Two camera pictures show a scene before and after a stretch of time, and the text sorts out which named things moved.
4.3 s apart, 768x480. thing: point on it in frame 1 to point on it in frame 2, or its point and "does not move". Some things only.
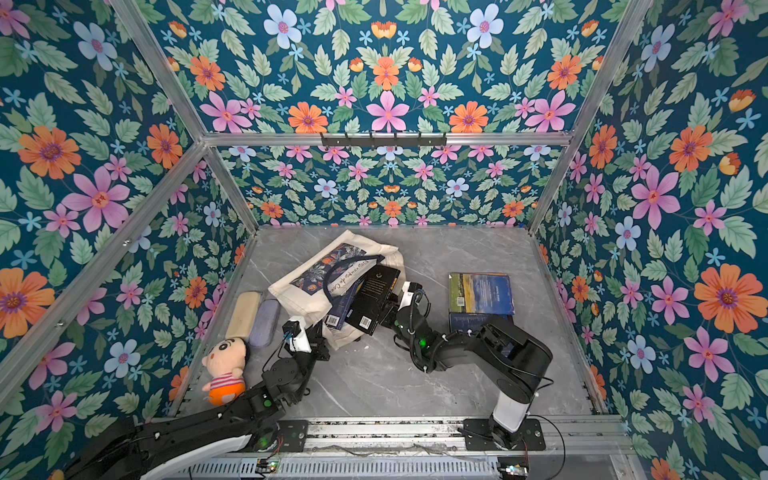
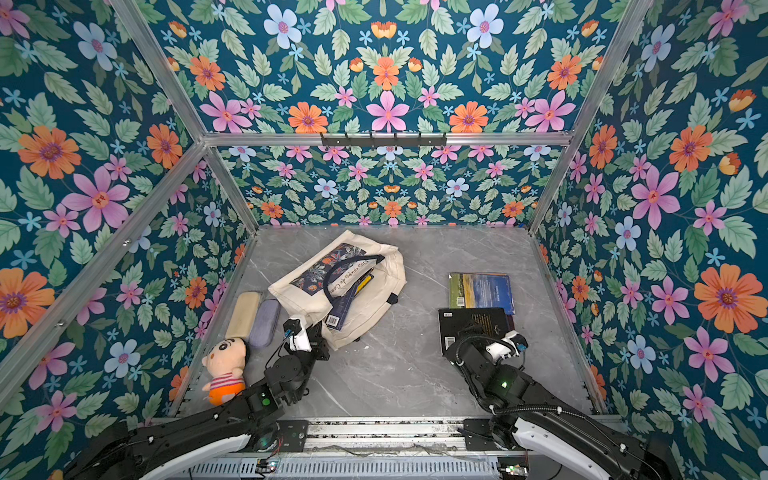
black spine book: x=372 y=298 to x=491 y=320
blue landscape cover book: x=481 y=293 does not move
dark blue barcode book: x=340 y=305 does not move
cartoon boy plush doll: x=225 y=363 does not move
